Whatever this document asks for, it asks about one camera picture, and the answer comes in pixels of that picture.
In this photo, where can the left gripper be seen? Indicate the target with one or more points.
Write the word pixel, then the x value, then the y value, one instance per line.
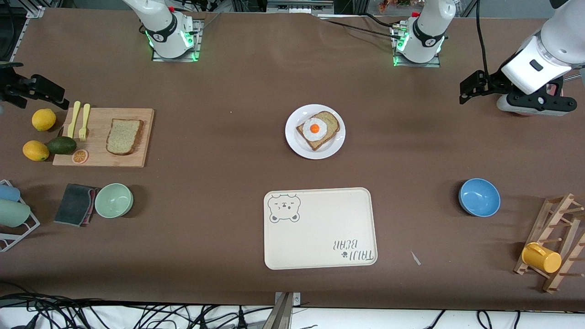
pixel 495 82

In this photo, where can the seeded brown bread slice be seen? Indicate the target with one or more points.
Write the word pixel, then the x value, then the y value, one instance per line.
pixel 124 136

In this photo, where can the toasted bread slice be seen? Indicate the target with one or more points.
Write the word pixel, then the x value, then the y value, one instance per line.
pixel 331 119

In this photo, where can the white round plate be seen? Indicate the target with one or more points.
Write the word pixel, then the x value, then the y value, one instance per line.
pixel 297 145

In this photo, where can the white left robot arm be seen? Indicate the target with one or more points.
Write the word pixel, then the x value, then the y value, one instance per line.
pixel 427 27

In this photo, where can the yellow lemon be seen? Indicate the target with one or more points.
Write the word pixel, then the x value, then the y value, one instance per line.
pixel 44 119
pixel 35 151

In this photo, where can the yellow plastic knife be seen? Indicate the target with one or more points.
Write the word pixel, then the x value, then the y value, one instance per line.
pixel 74 116

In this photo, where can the yellow plastic fork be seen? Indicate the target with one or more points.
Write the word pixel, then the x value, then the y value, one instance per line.
pixel 85 116

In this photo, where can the green avocado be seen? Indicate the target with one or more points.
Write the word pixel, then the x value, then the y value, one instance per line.
pixel 61 145

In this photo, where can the wooden cutting board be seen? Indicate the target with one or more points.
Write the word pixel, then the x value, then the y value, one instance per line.
pixel 96 137

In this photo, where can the pink bowl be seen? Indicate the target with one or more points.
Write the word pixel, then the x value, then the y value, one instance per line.
pixel 558 91

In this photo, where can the orange fruit slice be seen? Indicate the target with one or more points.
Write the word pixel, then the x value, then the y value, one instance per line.
pixel 80 156

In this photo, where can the metal spoon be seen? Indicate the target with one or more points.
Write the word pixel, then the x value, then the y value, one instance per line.
pixel 573 77

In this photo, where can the light blue cup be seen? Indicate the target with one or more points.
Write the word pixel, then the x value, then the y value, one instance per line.
pixel 9 193

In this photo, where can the blue bowl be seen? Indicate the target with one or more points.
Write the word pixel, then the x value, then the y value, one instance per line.
pixel 480 197

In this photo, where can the dark grey cloth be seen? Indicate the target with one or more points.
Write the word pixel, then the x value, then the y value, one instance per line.
pixel 73 204

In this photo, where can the orange dried flowers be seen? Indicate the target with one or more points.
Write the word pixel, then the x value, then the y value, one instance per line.
pixel 393 4

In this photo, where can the pale green cup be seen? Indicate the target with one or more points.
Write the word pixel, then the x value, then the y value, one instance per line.
pixel 13 213

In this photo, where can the pale green bowl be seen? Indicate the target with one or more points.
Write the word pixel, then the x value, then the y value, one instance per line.
pixel 114 200

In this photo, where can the wooden mug rack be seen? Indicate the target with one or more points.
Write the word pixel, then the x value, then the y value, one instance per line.
pixel 532 235

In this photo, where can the fried egg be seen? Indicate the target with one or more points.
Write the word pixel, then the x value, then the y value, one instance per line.
pixel 314 129

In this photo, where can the yellow mug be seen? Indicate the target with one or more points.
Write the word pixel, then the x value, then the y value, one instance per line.
pixel 544 259

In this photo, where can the small white tape scrap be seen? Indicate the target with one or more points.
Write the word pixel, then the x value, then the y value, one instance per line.
pixel 415 258

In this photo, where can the cream bear print tray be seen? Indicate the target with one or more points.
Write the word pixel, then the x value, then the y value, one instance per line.
pixel 320 228

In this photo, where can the dark metal beam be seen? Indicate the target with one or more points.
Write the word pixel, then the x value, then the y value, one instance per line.
pixel 281 317

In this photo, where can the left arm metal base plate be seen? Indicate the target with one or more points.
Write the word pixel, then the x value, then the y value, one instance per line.
pixel 420 65

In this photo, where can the silver corner bracket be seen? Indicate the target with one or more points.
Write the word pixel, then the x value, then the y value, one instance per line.
pixel 34 11

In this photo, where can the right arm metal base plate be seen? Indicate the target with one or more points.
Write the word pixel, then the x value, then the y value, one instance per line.
pixel 197 45

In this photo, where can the grey metal frame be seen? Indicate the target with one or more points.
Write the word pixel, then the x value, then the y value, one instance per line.
pixel 297 5

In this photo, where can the silver table edge bracket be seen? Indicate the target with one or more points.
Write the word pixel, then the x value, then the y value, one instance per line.
pixel 296 299

